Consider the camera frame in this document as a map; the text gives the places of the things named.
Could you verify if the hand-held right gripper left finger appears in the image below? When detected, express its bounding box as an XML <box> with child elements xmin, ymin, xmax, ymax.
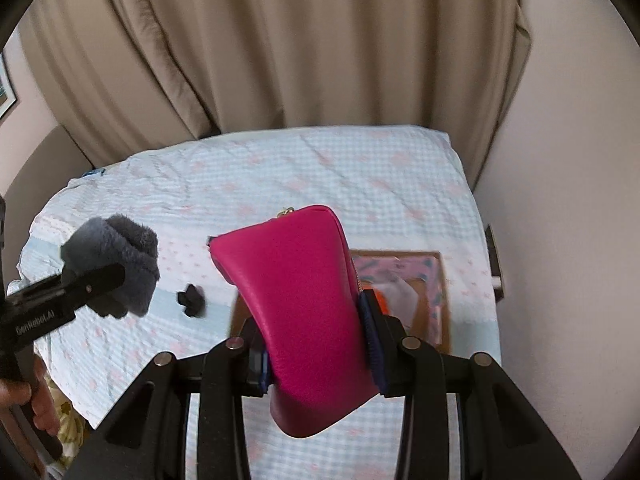
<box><xmin>65</xmin><ymin>310</ymin><xmax>274</xmax><ymax>480</ymax></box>

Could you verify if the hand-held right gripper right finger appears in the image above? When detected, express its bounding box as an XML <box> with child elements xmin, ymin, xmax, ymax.
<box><xmin>356</xmin><ymin>287</ymin><xmax>583</xmax><ymax>480</ymax></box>

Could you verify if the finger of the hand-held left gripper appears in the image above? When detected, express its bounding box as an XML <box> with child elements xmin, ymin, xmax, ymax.
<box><xmin>6</xmin><ymin>263</ymin><xmax>127</xmax><ymax>313</ymax></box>

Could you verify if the grey fluffy sock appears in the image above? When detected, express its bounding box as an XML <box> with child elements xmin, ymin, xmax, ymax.
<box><xmin>60</xmin><ymin>214</ymin><xmax>161</xmax><ymax>318</ymax></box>

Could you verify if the white grey cloth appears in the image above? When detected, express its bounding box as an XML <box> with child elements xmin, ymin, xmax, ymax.
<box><xmin>382</xmin><ymin>280</ymin><xmax>432</xmax><ymax>333</ymax></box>

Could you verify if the pink zip pouch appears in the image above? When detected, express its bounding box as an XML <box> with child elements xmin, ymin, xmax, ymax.
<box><xmin>208</xmin><ymin>204</ymin><xmax>379</xmax><ymax>439</ymax></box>

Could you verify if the patterned cardboard box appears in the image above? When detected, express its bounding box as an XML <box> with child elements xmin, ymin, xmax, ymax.
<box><xmin>349</xmin><ymin>250</ymin><xmax>455</xmax><ymax>357</ymax></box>

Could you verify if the person's left hand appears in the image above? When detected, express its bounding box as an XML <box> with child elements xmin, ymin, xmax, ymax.
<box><xmin>0</xmin><ymin>355</ymin><xmax>62</xmax><ymax>437</ymax></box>

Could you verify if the yellow patterned cloth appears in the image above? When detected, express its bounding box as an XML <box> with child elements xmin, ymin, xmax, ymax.
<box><xmin>42</xmin><ymin>370</ymin><xmax>88</xmax><ymax>466</ymax></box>

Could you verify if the grey bed headboard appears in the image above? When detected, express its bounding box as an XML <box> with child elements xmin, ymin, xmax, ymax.
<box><xmin>0</xmin><ymin>125</ymin><xmax>94</xmax><ymax>201</ymax></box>

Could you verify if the checked bed sheet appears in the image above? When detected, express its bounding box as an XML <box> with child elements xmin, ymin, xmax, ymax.
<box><xmin>17</xmin><ymin>125</ymin><xmax>502</xmax><ymax>480</ymax></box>

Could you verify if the beige curtain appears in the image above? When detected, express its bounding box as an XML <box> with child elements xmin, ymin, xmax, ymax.
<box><xmin>97</xmin><ymin>0</ymin><xmax>532</xmax><ymax>191</ymax></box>
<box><xmin>19</xmin><ymin>0</ymin><xmax>221</xmax><ymax>168</ymax></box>

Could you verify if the framed wall picture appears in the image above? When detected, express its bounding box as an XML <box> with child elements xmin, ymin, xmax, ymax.
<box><xmin>0</xmin><ymin>50</ymin><xmax>19</xmax><ymax>121</ymax></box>

